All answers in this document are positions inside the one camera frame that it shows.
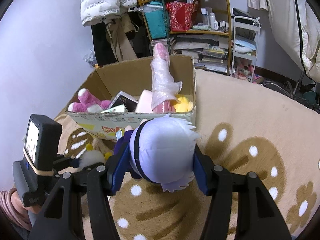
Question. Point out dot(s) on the teal bag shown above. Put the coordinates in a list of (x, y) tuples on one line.
[(155, 21)]

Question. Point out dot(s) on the red paper bag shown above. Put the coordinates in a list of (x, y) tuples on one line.
[(181, 17)]

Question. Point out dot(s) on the white rolling cart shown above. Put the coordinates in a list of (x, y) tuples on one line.
[(257, 45)]

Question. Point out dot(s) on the pile of pink toys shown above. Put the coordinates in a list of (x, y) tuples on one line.
[(246, 72)]

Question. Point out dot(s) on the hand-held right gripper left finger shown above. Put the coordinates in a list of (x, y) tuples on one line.
[(120, 170)]

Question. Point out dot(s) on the wooden shelf unit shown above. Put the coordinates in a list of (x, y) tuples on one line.
[(227, 10)]

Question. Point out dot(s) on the dark metal frame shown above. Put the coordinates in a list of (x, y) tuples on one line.
[(292, 90)]

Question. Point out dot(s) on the white and yellow plush toy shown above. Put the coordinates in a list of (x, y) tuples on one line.
[(92, 157)]

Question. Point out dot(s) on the pink plush bear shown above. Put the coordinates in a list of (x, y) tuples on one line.
[(85, 102)]

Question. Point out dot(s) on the stack of books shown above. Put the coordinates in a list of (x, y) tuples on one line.
[(205, 52)]

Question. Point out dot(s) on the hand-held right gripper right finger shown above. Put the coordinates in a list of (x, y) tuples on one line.
[(200, 172)]

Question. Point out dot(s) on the pink plastic-wrapped toy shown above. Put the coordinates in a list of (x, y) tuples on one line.
[(162, 80)]

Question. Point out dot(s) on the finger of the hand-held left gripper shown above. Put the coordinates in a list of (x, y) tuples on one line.
[(65, 162)]

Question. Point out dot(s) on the white puffer jacket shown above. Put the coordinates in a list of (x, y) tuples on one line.
[(102, 2)]

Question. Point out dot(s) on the beige patterned rug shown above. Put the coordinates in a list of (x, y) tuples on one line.
[(250, 110)]

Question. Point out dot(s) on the cardboard box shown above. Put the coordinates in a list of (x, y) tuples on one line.
[(125, 75)]

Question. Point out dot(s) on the group of white bottles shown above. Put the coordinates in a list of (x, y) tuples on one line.
[(215, 20)]

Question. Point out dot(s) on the white garment cover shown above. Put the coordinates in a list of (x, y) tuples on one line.
[(287, 17)]

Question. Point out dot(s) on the plastic bag with yellow items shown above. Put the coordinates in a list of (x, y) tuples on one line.
[(91, 60)]

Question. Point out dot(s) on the light blue cushion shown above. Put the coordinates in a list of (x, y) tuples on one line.
[(245, 45)]

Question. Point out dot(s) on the green and white box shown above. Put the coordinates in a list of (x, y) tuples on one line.
[(115, 109)]

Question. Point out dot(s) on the pink foam block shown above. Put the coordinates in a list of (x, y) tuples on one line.
[(144, 102)]

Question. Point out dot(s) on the beige coat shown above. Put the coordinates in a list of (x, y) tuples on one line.
[(122, 40)]

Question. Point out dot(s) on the person's left forearm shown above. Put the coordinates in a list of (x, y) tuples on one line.
[(10, 210)]

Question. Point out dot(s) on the white-haired plush doll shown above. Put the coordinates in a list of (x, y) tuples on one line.
[(162, 150)]

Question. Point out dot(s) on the green pole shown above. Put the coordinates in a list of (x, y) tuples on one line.
[(166, 17)]

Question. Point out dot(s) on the small black box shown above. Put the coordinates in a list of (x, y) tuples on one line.
[(125, 100)]

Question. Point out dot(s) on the black hanging garment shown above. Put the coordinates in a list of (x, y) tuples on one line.
[(102, 47)]

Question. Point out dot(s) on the mint green pouch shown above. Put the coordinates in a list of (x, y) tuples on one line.
[(201, 27)]

